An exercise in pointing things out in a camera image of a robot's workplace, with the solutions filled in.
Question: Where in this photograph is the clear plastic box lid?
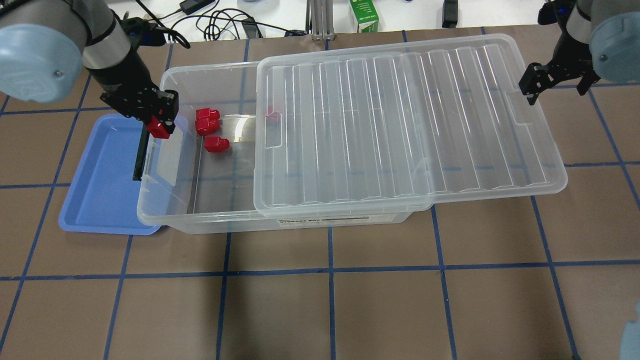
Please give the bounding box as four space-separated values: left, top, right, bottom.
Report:
253 33 569 218

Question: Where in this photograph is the red block in box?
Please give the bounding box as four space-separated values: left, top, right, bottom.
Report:
194 118 220 137
195 107 221 121
203 136 231 153

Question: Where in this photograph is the aluminium frame post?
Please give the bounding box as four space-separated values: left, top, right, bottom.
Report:
305 0 336 41

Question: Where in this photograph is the clear plastic storage box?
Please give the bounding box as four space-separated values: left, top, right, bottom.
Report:
136 61 410 235

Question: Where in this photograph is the red block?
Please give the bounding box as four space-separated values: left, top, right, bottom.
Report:
194 118 220 137
265 105 282 125
203 136 231 153
195 107 221 121
145 116 171 139

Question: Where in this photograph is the black box latch handle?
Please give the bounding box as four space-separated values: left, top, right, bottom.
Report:
132 125 150 182

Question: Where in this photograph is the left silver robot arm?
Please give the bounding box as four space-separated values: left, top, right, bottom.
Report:
0 0 179 139

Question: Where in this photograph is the red block under lid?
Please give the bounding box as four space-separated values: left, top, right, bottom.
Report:
265 105 282 125

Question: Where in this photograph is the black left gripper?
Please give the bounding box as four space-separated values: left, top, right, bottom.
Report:
99 64 179 135

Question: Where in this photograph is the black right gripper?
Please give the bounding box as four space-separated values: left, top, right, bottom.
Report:
518 30 601 106

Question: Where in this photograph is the black power adapter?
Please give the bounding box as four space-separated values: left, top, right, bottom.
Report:
179 0 217 16

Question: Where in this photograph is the blue plastic tray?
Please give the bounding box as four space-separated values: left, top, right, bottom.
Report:
58 114 160 236

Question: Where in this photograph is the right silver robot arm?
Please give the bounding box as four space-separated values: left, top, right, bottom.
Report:
518 0 640 105

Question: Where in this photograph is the green white carton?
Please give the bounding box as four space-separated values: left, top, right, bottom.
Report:
348 0 380 34

